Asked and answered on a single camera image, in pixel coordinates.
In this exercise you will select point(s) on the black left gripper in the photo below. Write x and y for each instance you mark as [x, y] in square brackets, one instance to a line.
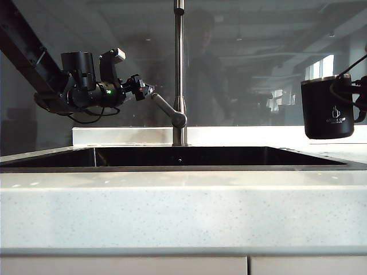
[134, 87]

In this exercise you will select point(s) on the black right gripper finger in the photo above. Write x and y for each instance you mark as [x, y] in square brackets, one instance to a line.
[362, 101]
[354, 84]

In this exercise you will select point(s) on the black steel-rimmed office mug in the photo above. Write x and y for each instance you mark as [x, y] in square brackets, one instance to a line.
[321, 114]

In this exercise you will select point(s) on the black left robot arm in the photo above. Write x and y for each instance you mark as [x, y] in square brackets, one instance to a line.
[25, 51]

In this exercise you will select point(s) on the steel faucet pipe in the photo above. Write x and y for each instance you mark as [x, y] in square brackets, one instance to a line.
[180, 57]

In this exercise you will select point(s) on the black undermount sink basin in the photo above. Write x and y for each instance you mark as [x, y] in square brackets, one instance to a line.
[200, 157]

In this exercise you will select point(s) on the narrow beige cabinet front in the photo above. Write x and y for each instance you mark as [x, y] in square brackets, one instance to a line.
[309, 266]

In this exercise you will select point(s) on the wide beige cabinet front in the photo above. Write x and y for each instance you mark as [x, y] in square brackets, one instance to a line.
[114, 266]

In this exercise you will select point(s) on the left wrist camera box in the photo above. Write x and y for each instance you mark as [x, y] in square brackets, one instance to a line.
[107, 68]

